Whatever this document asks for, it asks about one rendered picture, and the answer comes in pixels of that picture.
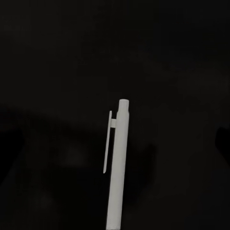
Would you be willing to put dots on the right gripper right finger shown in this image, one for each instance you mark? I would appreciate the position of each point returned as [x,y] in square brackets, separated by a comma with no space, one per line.
[222,142]

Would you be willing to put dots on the desk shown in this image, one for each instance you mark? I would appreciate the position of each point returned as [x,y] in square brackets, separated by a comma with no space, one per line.
[65,64]

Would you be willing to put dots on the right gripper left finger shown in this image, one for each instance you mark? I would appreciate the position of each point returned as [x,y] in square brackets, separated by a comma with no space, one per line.
[11,144]

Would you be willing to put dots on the pen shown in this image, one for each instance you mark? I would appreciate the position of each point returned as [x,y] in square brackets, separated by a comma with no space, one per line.
[120,124]

